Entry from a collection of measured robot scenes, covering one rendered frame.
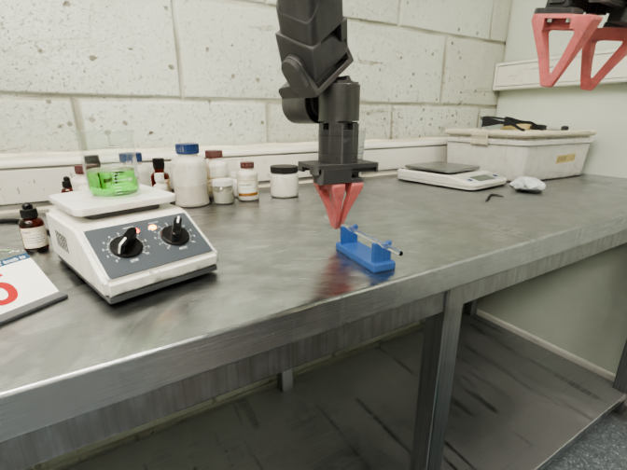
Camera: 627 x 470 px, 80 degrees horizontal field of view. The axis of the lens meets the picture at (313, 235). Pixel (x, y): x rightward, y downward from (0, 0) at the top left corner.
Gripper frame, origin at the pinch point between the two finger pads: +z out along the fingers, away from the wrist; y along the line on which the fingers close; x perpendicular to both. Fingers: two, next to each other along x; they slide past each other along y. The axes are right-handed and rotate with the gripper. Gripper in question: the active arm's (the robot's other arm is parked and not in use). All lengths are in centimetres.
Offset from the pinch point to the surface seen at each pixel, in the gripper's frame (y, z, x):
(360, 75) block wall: -38, -28, -57
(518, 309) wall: -110, 60, -43
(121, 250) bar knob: 28.8, -1.9, 6.6
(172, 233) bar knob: 23.7, -2.6, 4.6
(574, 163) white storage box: -98, -2, -25
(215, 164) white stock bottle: 10.5, -5.2, -39.1
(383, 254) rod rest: -0.2, 1.0, 12.1
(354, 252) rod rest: 1.4, 2.1, 7.6
